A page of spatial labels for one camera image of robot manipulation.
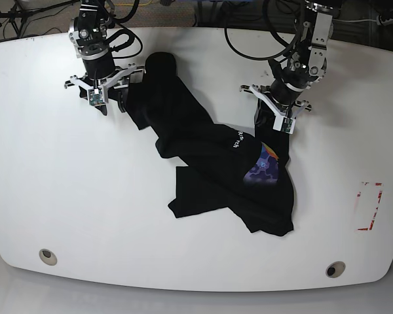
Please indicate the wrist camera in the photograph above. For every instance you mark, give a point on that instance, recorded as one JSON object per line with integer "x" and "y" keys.
{"x": 284, "y": 124}
{"x": 95, "y": 97}

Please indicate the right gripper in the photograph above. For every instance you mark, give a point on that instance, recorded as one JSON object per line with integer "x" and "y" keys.
{"x": 100, "y": 75}

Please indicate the black tripod stand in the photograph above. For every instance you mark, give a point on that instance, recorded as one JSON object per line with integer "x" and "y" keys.
{"x": 18, "y": 16}

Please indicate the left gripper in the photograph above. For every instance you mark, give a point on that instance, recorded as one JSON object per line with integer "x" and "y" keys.
{"x": 280, "y": 98}

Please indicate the red tape rectangle marking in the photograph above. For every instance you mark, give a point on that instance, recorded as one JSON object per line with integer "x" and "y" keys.
{"x": 366, "y": 206}

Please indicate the black graphic T-shirt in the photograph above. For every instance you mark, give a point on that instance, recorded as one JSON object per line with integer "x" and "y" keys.
{"x": 222, "y": 167}

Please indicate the white power strip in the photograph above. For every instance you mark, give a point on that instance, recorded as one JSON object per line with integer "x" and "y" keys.
{"x": 385, "y": 18}

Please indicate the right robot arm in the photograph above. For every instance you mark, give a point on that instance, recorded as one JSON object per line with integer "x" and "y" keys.
{"x": 96, "y": 35}

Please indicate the right table cable grommet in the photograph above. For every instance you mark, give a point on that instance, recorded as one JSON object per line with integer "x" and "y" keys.
{"x": 335, "y": 269}

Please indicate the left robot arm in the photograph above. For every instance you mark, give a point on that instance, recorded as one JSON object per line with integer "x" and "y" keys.
{"x": 301, "y": 63}

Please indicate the left table cable grommet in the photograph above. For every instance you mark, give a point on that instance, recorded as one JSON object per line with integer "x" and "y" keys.
{"x": 48, "y": 257}

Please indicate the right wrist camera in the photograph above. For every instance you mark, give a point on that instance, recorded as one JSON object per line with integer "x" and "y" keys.
{"x": 95, "y": 97}

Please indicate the table cable grommet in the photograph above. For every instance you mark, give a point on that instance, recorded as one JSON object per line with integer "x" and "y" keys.
{"x": 48, "y": 257}
{"x": 335, "y": 269}

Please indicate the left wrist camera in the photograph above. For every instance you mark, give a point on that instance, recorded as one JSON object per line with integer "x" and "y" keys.
{"x": 284, "y": 124}

